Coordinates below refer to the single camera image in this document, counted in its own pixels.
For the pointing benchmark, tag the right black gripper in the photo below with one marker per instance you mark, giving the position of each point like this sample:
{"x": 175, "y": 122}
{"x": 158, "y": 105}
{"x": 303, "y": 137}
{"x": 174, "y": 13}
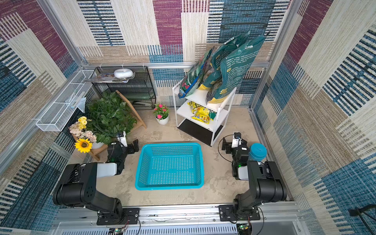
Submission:
{"x": 229, "y": 148}

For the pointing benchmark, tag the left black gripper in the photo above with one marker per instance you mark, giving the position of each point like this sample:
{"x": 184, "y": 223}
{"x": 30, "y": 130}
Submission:
{"x": 129, "y": 148}

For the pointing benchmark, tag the colourful flower soil bag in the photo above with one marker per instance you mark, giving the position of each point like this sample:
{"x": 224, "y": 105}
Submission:
{"x": 194, "y": 76}

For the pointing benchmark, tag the green soil bag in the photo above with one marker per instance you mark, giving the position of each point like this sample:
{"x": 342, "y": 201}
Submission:
{"x": 233, "y": 69}
{"x": 213, "y": 74}

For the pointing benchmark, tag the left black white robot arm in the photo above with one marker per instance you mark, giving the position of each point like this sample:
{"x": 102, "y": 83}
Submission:
{"x": 77, "y": 187}

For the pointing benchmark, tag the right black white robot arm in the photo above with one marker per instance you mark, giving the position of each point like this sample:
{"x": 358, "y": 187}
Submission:
{"x": 265, "y": 181}

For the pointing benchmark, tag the white three-tier shelf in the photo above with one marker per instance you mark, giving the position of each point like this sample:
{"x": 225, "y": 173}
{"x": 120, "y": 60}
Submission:
{"x": 206, "y": 133}

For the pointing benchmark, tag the magazine on black shelf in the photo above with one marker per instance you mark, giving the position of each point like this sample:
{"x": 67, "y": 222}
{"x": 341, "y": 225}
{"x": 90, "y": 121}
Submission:
{"x": 108, "y": 78}

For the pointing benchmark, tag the wooden plant stand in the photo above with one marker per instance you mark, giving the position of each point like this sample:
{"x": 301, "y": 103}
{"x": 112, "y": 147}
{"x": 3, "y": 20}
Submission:
{"x": 140, "y": 122}

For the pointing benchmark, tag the teal round canister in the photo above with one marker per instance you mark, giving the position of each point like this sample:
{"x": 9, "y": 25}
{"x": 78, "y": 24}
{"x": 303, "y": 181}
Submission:
{"x": 258, "y": 152}

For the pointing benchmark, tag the green leafy plant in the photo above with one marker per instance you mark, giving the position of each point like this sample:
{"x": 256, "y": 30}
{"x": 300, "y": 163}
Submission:
{"x": 109, "y": 117}

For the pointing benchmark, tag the pink flowers white pot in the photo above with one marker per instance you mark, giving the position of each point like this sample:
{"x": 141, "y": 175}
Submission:
{"x": 161, "y": 113}

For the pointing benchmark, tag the teal plastic basket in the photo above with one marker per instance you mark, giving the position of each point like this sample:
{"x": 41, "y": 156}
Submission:
{"x": 171, "y": 166}

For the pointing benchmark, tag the sunflower bouquet in pot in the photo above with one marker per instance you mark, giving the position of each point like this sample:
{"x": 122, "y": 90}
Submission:
{"x": 85, "y": 139}

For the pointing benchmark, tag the white round device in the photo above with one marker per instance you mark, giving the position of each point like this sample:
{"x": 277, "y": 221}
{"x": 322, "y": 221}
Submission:
{"x": 123, "y": 73}

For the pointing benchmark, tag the black tripod at edge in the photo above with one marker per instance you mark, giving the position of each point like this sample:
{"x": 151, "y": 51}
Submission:
{"x": 365, "y": 216}

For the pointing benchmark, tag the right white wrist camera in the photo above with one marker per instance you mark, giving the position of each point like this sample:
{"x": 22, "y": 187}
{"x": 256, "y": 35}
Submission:
{"x": 236, "y": 141}

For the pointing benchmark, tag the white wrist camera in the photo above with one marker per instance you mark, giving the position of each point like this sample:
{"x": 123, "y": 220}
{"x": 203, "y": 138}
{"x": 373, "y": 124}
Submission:
{"x": 121, "y": 137}
{"x": 236, "y": 141}

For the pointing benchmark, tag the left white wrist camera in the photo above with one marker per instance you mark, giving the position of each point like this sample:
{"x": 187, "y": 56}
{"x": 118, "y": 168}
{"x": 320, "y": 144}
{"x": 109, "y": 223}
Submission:
{"x": 121, "y": 137}

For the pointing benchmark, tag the black wire shelf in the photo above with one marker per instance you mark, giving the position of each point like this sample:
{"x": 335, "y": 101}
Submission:
{"x": 139, "y": 91}

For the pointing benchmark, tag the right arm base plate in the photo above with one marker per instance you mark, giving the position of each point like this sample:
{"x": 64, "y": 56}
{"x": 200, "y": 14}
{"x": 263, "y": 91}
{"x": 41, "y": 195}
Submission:
{"x": 230, "y": 214}

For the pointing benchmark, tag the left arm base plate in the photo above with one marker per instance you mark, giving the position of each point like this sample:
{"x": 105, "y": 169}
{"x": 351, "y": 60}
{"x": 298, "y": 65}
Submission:
{"x": 127, "y": 216}

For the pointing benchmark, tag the white wire wall basket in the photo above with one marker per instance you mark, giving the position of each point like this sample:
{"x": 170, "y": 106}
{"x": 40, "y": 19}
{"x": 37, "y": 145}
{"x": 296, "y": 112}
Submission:
{"x": 57, "y": 115}

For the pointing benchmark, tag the aluminium front rail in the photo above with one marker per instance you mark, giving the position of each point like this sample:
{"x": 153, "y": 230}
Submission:
{"x": 281, "y": 218}

